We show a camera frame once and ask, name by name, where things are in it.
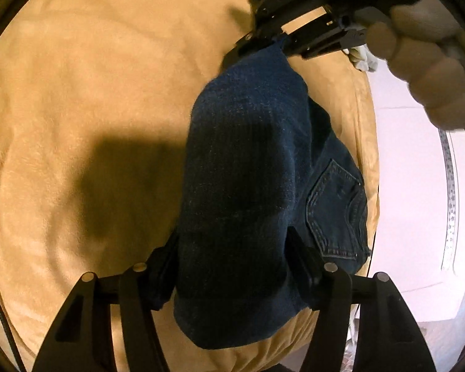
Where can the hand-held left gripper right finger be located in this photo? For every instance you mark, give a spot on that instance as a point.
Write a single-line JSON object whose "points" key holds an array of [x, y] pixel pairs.
{"points": [[306, 267]]}

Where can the tan fleece blanket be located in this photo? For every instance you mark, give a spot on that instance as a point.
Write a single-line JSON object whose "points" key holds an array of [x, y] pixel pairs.
{"points": [[81, 85]]}

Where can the dark blue jeans pants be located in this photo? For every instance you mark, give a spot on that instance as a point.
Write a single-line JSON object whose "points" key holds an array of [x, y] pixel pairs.
{"points": [[236, 162]]}

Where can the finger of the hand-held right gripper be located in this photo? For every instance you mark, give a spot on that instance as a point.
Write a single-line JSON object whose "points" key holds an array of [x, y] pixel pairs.
{"points": [[317, 40], [255, 42]]}

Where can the white headboard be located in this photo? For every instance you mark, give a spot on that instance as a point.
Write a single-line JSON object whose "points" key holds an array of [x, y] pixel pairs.
{"points": [[410, 201]]}

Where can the person's right hand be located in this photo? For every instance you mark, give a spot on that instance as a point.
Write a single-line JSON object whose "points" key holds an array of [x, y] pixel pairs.
{"points": [[430, 73]]}

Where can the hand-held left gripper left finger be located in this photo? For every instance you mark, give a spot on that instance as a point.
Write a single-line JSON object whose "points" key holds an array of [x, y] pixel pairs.
{"points": [[162, 271]]}

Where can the light green towel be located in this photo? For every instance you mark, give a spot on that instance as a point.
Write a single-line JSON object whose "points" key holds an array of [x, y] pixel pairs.
{"points": [[362, 60]]}

